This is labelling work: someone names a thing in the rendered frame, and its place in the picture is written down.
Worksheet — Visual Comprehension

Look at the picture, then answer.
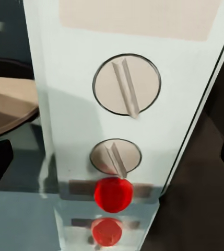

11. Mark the microwave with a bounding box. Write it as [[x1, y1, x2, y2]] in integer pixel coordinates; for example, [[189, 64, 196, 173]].
[[0, 0, 224, 213]]

